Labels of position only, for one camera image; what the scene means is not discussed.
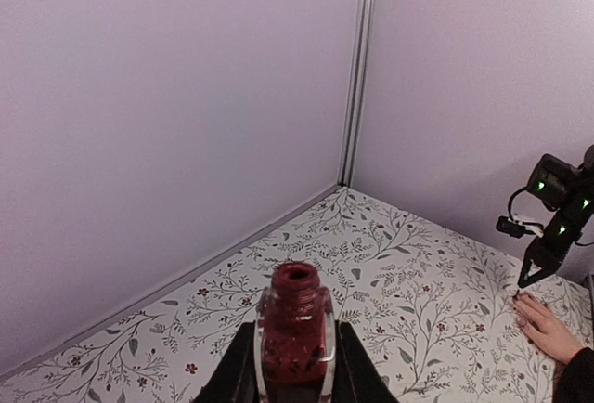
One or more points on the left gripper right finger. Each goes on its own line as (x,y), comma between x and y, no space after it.
(356,379)

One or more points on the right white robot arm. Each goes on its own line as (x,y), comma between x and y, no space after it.
(567,191)

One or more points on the right aluminium frame post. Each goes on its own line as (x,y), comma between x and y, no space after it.
(356,91)

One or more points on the floral patterned table mat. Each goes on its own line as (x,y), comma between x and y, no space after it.
(432,309)

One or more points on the person's bare hand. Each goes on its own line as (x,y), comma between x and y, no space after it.
(540,326)

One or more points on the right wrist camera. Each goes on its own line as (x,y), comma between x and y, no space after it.
(518,228)

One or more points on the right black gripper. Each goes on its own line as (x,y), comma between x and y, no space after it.
(541,261)

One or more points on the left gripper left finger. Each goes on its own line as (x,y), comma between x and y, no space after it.
(234,379)

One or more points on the black sleeved forearm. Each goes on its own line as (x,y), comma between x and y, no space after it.
(576,382)

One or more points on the red nail polish bottle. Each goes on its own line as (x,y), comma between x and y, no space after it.
(295,341)

